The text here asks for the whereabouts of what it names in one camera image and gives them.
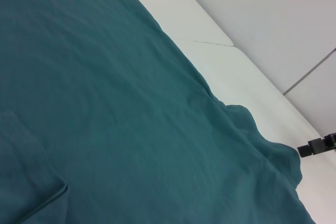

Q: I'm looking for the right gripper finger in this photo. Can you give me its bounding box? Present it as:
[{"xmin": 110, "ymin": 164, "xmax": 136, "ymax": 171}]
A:
[{"xmin": 297, "ymin": 134, "xmax": 336, "ymax": 158}]

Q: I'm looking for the teal blue t-shirt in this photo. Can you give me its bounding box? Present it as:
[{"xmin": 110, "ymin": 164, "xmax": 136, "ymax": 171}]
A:
[{"xmin": 0, "ymin": 0, "xmax": 320, "ymax": 224}]

